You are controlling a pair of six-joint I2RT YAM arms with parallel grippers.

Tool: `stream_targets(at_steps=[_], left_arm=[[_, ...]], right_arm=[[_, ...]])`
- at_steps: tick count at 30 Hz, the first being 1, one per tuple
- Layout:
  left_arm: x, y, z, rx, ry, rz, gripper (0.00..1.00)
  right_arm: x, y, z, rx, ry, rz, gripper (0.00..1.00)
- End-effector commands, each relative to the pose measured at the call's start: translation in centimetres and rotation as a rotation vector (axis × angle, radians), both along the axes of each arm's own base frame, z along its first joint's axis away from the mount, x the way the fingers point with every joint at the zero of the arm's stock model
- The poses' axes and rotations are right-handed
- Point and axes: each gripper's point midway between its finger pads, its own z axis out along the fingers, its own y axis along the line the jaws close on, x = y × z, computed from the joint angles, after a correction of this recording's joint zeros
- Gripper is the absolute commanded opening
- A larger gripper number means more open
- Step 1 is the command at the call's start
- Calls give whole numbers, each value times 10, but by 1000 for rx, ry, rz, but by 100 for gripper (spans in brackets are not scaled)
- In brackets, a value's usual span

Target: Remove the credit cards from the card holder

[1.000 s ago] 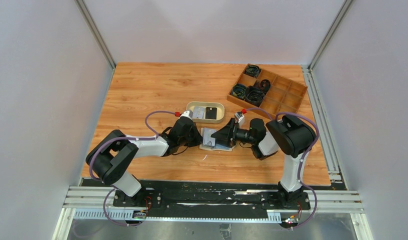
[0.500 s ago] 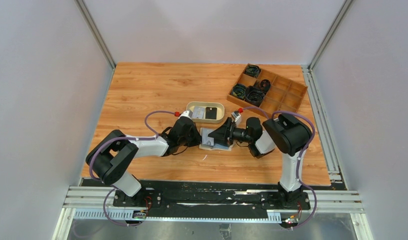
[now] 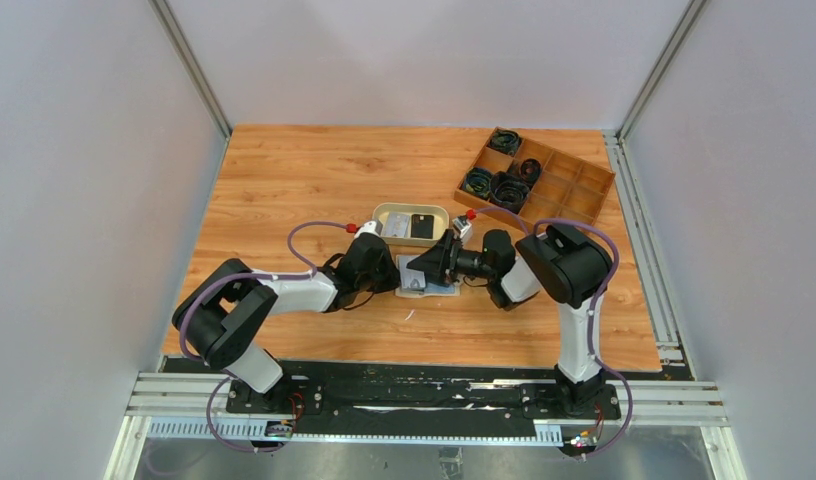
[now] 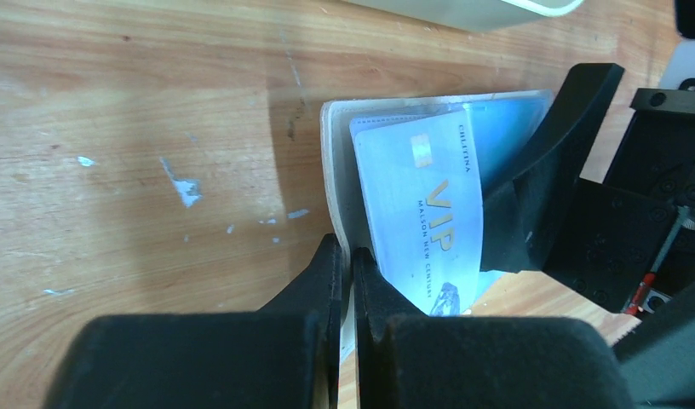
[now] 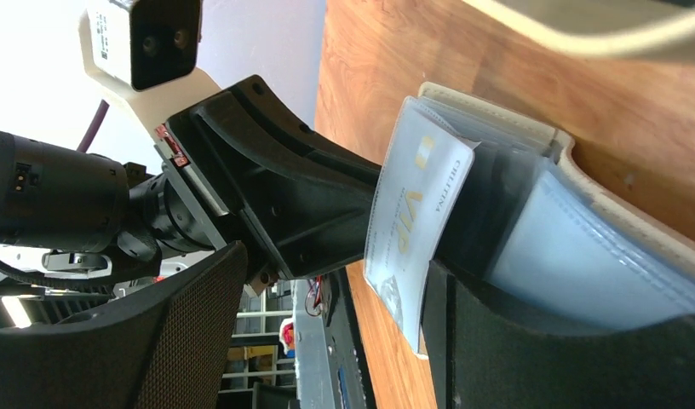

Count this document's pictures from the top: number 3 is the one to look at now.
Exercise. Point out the brown wooden compartment box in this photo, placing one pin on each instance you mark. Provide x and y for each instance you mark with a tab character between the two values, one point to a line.
569	186

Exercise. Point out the right corner aluminium post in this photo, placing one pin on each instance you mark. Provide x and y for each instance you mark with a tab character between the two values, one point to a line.
687	20

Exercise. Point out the black coiled belt top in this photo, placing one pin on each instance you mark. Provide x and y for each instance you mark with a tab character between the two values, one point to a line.
504	141

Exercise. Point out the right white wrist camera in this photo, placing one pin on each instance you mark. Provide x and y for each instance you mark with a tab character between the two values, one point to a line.
462	228

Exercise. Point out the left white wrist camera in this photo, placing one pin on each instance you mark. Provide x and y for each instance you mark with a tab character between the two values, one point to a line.
371	227

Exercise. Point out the corner aluminium post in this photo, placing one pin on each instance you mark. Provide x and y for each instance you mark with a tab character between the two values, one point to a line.
177	37
687	20

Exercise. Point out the grey VIP card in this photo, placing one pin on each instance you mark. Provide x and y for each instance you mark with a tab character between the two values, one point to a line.
411	280

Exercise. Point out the beige oval tray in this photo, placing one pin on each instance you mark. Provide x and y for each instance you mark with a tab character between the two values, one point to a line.
441	217

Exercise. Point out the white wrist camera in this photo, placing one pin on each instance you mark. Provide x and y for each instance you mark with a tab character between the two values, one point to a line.
462	228
371	227

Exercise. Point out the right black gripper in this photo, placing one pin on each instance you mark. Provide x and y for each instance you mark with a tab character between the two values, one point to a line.
440	261

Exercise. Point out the black coiled belt middle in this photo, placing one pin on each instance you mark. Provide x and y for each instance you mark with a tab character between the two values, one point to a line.
529	171

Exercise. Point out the dark coiled belt front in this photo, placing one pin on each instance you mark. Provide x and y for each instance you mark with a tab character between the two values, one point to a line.
508	191

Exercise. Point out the white leather card holder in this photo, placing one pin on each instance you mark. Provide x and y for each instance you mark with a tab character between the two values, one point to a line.
406	294

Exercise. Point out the aluminium front rail frame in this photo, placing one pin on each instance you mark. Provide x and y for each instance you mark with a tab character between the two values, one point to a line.
669	428

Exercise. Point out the blue coiled belt left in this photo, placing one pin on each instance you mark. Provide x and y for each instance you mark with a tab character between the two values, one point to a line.
477	182

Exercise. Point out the light blue VIP card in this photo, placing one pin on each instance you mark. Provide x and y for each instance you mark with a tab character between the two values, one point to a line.
435	289

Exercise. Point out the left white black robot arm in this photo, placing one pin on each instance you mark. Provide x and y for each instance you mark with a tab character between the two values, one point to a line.
218	321

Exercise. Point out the left corner aluminium post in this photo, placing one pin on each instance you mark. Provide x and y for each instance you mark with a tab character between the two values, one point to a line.
177	37

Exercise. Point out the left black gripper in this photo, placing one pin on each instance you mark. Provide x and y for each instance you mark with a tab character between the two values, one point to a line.
391	282

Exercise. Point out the black coiled belt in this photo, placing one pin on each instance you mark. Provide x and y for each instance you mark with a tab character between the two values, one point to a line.
529	171
504	141

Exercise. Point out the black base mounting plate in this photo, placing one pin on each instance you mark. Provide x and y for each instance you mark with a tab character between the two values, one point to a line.
348	398

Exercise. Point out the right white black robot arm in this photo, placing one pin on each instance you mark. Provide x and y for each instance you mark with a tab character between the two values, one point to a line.
571	261

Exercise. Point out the black card in tray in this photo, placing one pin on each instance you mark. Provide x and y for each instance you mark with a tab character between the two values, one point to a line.
422	226

